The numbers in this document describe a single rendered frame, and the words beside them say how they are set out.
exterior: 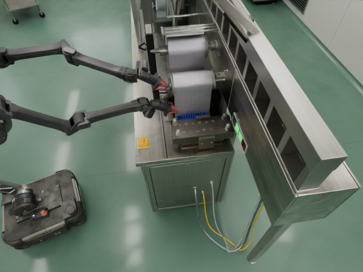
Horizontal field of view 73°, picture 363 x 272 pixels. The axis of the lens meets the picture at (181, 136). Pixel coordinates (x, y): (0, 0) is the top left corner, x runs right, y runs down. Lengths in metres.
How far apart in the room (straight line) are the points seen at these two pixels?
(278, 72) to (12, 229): 2.25
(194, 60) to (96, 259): 1.78
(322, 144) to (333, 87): 3.23
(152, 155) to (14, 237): 1.35
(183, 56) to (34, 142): 2.20
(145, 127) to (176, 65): 0.49
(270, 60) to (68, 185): 2.00
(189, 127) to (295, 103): 0.84
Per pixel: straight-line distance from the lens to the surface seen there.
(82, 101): 3.56
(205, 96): 1.60
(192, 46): 1.67
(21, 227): 2.49
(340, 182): 1.07
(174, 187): 1.95
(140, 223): 2.41
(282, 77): 1.02
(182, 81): 1.51
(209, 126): 1.61
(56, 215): 2.40
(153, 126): 1.80
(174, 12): 2.09
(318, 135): 0.86
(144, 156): 1.64
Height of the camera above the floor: 2.24
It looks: 51 degrees down
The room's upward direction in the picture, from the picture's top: 1 degrees counter-clockwise
